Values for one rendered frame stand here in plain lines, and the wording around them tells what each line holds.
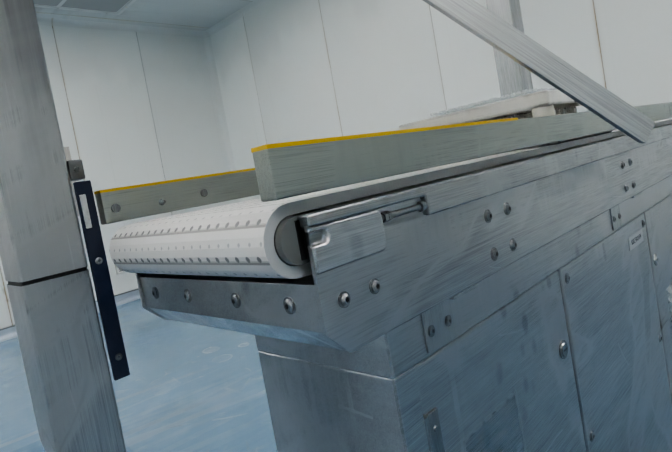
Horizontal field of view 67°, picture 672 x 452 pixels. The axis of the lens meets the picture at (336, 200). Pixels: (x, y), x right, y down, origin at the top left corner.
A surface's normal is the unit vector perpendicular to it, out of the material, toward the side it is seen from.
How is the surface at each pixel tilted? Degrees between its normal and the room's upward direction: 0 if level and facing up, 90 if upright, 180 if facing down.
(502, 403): 90
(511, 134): 90
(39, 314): 90
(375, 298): 90
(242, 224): 51
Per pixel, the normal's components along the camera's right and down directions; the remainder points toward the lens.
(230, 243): -0.71, -0.02
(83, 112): 0.70, -0.09
